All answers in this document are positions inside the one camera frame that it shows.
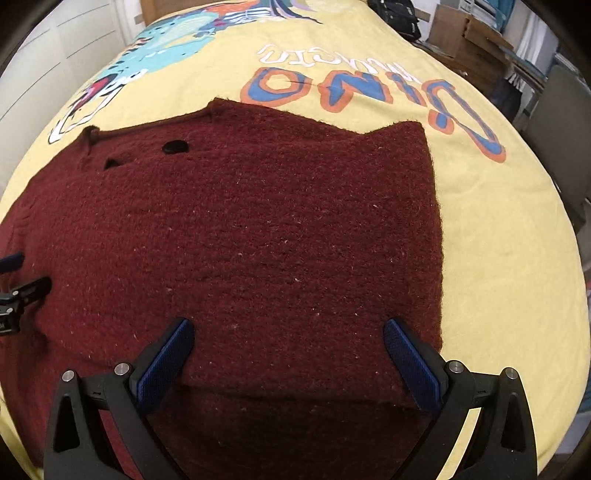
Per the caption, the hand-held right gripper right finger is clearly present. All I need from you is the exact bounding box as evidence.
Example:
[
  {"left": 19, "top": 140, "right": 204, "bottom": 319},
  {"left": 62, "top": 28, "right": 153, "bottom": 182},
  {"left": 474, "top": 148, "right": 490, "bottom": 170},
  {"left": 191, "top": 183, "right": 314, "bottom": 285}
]
[{"left": 383, "top": 318, "right": 539, "bottom": 480}]

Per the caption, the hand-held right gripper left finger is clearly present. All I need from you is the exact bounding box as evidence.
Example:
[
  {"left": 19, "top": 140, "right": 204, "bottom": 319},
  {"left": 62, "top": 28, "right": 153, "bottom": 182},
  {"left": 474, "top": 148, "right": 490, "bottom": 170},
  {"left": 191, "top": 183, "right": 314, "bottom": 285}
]
[{"left": 42, "top": 317, "right": 195, "bottom": 480}]

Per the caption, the dark red knitted sweater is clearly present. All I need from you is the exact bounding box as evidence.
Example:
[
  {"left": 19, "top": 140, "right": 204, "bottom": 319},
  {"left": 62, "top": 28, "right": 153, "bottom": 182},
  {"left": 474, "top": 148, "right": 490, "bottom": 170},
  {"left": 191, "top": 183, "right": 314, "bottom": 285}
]
[{"left": 0, "top": 98, "right": 445, "bottom": 480}]

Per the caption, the yellow printed blanket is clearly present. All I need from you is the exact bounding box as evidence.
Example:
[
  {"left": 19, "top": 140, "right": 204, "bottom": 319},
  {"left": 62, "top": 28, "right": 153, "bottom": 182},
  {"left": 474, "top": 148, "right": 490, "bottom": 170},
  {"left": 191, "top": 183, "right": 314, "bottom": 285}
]
[{"left": 0, "top": 0, "right": 583, "bottom": 480}]

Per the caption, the white wardrobe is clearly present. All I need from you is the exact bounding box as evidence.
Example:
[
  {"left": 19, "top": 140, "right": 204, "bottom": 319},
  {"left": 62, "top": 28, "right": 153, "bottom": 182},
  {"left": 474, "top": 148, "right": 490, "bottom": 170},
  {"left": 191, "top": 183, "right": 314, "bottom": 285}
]
[{"left": 0, "top": 0, "right": 153, "bottom": 134}]

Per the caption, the grey chair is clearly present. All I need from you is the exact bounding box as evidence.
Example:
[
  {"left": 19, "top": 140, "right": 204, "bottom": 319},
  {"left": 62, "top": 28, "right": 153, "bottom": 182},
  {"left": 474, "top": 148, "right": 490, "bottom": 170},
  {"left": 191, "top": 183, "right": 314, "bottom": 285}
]
[{"left": 524, "top": 62, "right": 591, "bottom": 232}]

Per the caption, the wooden headboard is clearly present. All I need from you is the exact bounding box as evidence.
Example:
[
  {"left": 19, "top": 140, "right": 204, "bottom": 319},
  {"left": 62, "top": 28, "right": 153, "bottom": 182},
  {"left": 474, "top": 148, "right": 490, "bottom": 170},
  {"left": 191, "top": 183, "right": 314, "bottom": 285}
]
[{"left": 141, "top": 0, "right": 241, "bottom": 26}]

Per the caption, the brown cardboard box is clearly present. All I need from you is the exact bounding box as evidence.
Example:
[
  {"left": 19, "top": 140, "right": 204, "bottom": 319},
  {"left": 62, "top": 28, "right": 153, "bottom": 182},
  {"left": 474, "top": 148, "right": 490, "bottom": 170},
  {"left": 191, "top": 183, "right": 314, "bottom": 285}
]
[{"left": 429, "top": 4, "right": 515, "bottom": 93}]

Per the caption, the black bag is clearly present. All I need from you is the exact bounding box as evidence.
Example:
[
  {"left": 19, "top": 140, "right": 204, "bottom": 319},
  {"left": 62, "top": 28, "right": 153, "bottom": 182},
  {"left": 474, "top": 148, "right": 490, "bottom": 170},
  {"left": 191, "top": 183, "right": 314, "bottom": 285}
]
[{"left": 369, "top": 0, "right": 423, "bottom": 40}]

